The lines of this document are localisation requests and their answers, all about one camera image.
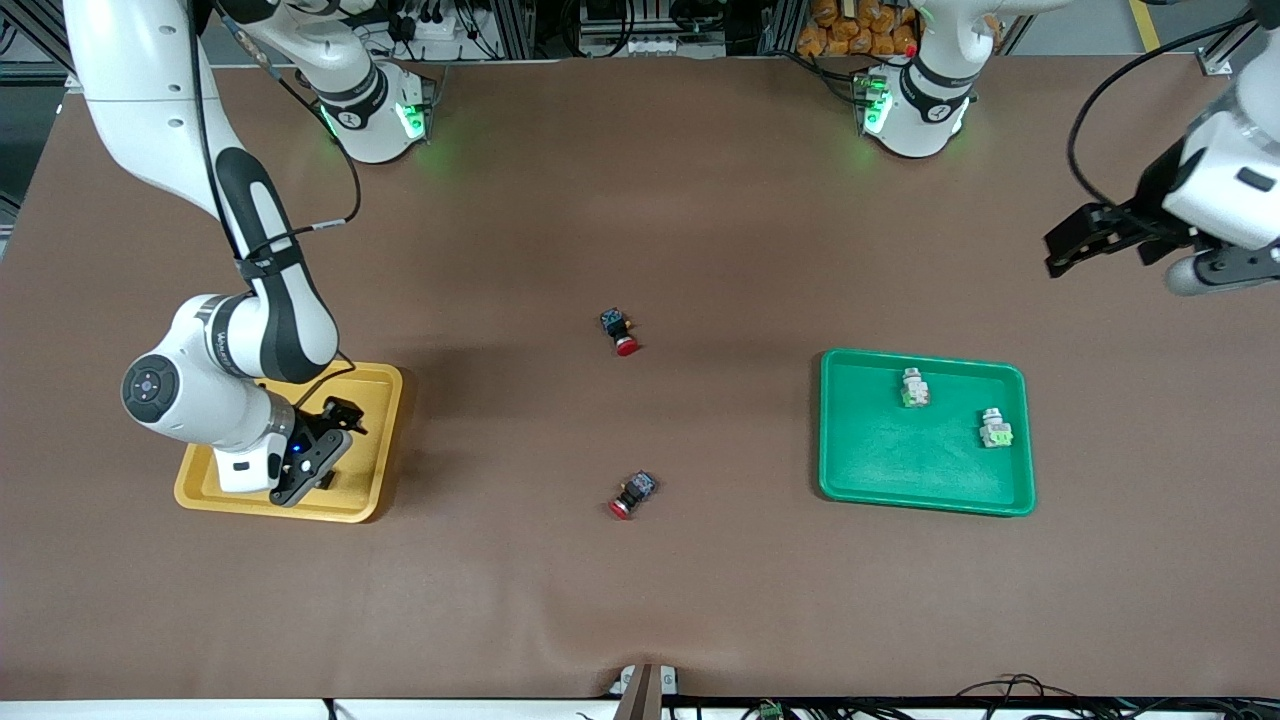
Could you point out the green plastic tray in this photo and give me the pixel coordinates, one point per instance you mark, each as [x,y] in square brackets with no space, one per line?
[900,460]

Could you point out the orange bagged items pile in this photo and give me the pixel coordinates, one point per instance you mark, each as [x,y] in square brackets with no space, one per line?
[850,30]

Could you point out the aluminium frame post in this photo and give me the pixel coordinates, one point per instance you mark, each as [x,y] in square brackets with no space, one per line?
[512,30]
[782,25]

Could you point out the red mushroom push button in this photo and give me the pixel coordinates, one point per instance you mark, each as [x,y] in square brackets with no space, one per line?
[640,487]
[618,328]

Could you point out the wooden post with bracket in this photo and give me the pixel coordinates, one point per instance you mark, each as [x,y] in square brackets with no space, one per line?
[645,695]

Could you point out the green terminal connector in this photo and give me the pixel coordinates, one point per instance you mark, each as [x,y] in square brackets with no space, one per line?
[771,711]

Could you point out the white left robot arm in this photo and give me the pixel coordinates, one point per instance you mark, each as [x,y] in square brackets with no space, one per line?
[925,110]

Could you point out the green illuminated push button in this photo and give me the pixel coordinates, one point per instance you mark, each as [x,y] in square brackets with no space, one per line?
[995,430]
[914,388]

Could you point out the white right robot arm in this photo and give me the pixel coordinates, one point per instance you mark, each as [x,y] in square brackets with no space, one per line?
[140,90]

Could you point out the aluminium frame profile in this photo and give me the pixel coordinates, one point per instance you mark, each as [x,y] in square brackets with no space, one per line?
[40,35]
[1225,55]

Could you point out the grey equipment rack unit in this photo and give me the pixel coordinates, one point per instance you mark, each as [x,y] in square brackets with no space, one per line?
[655,46]

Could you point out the white power strip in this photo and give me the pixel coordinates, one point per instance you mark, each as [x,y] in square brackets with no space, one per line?
[440,28]

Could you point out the brown table mat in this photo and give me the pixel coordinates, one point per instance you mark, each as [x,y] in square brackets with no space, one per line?
[700,600]

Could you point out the yellow plastic tray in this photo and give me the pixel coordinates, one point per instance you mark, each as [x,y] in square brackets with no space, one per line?
[370,480]

